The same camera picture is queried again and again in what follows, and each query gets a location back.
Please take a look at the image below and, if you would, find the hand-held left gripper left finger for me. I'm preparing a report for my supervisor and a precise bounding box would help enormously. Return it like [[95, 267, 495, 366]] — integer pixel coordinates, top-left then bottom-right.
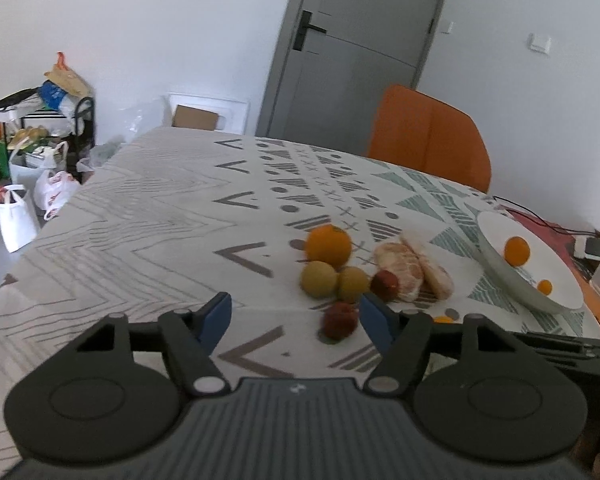
[[72, 292, 233, 397]]

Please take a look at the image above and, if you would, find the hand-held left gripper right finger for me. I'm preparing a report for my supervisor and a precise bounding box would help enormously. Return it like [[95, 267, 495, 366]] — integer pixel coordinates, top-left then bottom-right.
[[358, 292, 518, 398]]

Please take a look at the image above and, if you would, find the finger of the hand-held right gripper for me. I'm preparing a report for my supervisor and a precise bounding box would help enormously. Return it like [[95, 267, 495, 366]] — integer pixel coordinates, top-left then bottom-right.
[[502, 331, 600, 366]]

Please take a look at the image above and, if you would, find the dark red round fruit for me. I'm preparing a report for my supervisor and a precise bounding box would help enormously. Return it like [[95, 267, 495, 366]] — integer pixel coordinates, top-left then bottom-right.
[[370, 270, 400, 302], [321, 302, 359, 341]]

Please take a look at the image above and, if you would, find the yellow-green round fruit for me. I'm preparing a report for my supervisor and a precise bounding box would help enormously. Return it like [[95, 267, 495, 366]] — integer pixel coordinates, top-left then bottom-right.
[[336, 266, 371, 302], [300, 261, 339, 299]]

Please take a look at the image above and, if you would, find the peeled citrus piece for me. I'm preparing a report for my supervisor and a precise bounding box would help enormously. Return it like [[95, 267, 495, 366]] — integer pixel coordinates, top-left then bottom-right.
[[400, 234, 455, 298], [373, 241, 425, 303]]

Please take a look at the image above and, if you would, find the white plate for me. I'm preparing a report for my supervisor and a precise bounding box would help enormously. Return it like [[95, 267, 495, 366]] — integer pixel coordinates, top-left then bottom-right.
[[475, 210, 586, 315]]

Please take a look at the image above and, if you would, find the large orange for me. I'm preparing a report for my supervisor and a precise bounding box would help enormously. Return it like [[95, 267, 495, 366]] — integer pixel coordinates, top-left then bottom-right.
[[305, 224, 353, 268]]

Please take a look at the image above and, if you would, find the medium orange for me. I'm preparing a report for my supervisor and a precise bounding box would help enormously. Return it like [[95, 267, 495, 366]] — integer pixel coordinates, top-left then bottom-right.
[[503, 236, 531, 267]]

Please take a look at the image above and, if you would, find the white power adapter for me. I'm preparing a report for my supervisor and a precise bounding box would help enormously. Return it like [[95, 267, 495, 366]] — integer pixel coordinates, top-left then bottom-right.
[[575, 235, 600, 261]]

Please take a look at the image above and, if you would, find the patterned grey green tablecloth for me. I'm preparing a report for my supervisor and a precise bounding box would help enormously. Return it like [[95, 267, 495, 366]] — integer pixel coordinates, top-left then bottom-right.
[[0, 125, 600, 466]]

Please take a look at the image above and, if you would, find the orange chair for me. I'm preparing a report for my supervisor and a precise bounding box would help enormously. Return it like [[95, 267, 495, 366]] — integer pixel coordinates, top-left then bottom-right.
[[367, 84, 492, 193]]

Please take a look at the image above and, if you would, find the brown cardboard piece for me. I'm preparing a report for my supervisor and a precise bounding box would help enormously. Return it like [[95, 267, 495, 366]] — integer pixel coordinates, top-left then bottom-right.
[[172, 105, 221, 132]]

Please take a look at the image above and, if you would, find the white red printed plastic bag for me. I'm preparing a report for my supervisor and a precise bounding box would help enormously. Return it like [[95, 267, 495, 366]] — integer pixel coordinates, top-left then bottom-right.
[[34, 170, 81, 222], [0, 185, 41, 254]]

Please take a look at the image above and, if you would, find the white foam board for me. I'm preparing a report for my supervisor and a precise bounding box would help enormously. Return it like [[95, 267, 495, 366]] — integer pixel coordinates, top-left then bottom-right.
[[166, 91, 251, 135]]

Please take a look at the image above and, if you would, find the clear plastic sheet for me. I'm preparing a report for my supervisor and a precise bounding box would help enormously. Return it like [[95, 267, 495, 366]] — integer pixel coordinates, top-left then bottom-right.
[[115, 100, 173, 146]]

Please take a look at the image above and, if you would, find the black metal rack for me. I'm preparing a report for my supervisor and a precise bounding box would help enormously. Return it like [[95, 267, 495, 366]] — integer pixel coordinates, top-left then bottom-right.
[[0, 95, 97, 186]]

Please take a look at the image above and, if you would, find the grey door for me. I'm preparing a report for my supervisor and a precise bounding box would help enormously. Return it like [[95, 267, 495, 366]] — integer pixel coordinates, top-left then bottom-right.
[[255, 0, 456, 153]]

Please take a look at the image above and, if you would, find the blue packet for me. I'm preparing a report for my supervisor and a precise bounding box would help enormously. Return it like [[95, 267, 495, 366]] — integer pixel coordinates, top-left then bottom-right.
[[40, 81, 71, 108]]

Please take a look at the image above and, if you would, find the brown paper bag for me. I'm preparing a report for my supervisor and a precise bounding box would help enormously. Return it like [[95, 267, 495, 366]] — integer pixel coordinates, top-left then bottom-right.
[[44, 52, 92, 98]]

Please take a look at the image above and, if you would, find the black flat item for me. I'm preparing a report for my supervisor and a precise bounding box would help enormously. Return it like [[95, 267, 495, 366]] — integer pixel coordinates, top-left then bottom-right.
[[0, 87, 46, 111]]

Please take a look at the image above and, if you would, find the black cable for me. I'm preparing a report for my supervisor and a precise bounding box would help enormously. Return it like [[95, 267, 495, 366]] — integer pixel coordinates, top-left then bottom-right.
[[490, 195, 600, 251]]

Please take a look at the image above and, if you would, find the white bag with handles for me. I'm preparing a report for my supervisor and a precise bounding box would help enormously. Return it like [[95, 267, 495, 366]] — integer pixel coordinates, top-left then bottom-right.
[[9, 141, 69, 187]]

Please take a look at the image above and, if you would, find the black door handle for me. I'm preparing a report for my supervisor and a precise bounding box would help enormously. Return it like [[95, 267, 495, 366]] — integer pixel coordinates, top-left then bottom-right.
[[293, 10, 328, 52]]

